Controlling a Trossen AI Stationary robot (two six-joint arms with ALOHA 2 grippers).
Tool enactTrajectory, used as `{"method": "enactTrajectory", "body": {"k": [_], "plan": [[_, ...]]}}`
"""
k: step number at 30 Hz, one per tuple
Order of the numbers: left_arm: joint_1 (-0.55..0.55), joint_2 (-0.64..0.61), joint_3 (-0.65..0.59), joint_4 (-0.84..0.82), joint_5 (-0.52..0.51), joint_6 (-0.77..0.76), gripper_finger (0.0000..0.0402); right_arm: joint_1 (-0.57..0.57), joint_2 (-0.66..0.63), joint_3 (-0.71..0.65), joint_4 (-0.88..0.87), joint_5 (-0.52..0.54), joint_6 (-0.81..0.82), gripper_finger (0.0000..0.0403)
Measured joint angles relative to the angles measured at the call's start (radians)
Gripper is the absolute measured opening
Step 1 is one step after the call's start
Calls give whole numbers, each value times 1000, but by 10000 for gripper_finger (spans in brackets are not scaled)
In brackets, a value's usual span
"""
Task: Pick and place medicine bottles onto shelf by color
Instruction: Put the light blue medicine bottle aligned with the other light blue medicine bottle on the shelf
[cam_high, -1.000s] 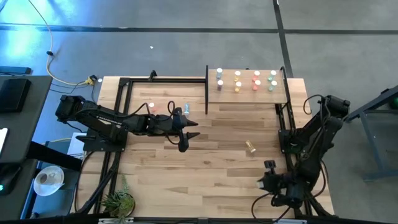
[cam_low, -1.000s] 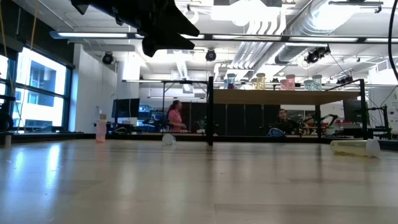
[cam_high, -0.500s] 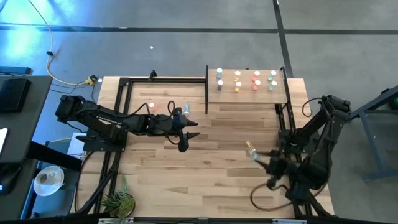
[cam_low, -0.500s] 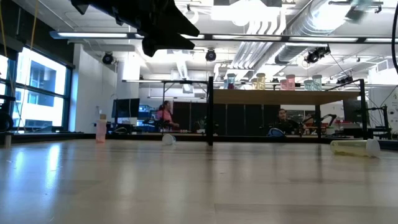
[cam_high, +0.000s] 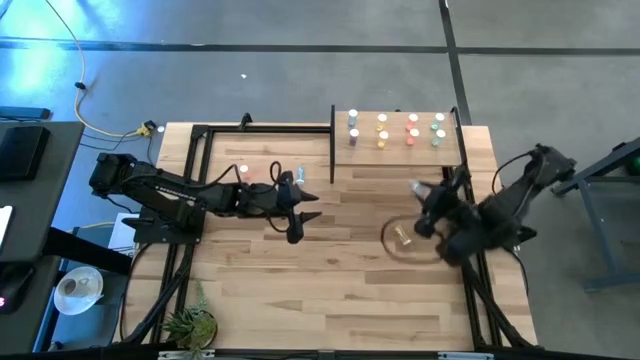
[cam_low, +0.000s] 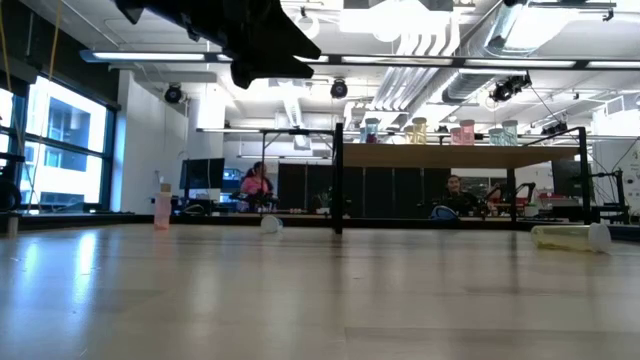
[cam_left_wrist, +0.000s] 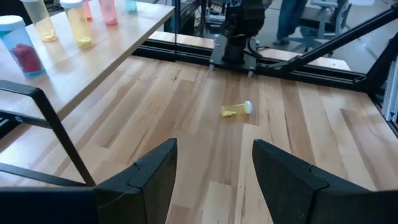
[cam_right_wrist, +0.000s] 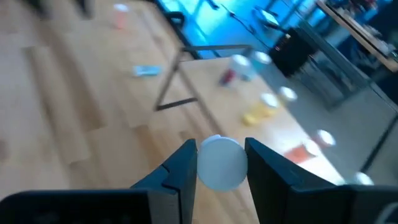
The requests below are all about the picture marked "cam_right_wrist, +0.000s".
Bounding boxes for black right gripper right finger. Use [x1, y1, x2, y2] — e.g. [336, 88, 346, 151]
[244, 137, 340, 224]

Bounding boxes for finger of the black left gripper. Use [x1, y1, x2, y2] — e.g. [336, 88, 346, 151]
[74, 0, 96, 19]
[23, 0, 52, 18]

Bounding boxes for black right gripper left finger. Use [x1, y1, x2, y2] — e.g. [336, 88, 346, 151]
[130, 138, 198, 224]

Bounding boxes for black box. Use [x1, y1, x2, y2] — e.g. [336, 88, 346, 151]
[269, 26, 318, 77]

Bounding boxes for wooden workbench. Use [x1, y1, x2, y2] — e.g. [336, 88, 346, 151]
[315, 0, 398, 73]

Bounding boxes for wooden shelf with black frame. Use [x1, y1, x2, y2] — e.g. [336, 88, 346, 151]
[154, 43, 398, 187]

